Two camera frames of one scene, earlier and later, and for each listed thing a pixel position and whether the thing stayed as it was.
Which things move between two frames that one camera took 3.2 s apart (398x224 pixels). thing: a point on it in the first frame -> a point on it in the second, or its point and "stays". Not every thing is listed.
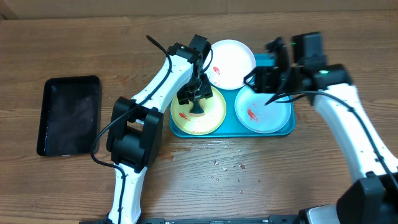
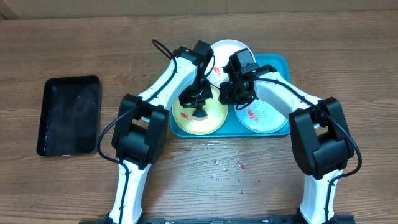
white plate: (232, 60) stays
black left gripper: (205, 93) stays
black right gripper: (267, 83) -> (224, 94)
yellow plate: (214, 109) stays
